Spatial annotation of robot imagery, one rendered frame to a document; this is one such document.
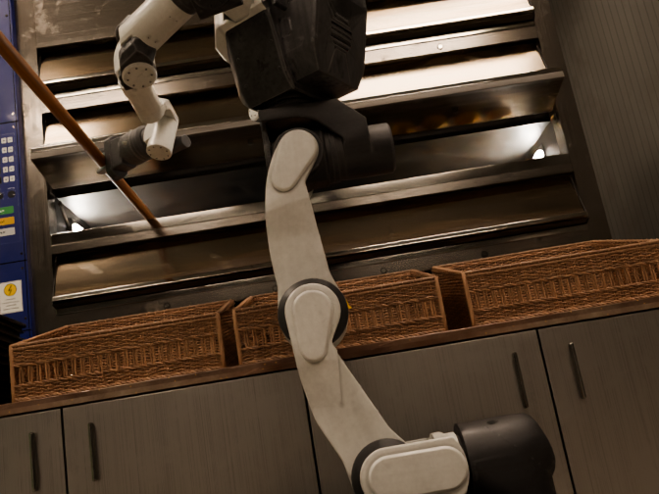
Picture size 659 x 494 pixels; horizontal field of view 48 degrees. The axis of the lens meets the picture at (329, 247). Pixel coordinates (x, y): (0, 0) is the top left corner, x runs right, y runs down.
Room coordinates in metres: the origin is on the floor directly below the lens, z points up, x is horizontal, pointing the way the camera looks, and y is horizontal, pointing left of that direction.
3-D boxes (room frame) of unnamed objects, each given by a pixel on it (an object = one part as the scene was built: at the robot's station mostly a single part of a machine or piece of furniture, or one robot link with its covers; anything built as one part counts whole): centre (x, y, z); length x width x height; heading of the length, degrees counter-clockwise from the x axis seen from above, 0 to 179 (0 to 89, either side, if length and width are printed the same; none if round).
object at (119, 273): (2.42, 0.03, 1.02); 1.79 x 0.11 x 0.19; 92
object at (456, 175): (2.44, 0.03, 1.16); 1.80 x 0.06 x 0.04; 92
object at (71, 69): (2.42, 0.03, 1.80); 1.79 x 0.11 x 0.19; 92
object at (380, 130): (1.55, -0.03, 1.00); 0.28 x 0.13 x 0.18; 92
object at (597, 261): (2.17, -0.60, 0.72); 0.56 x 0.49 x 0.28; 91
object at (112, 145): (1.84, 0.49, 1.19); 0.12 x 0.10 x 0.13; 57
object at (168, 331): (2.14, 0.60, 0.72); 0.56 x 0.49 x 0.28; 93
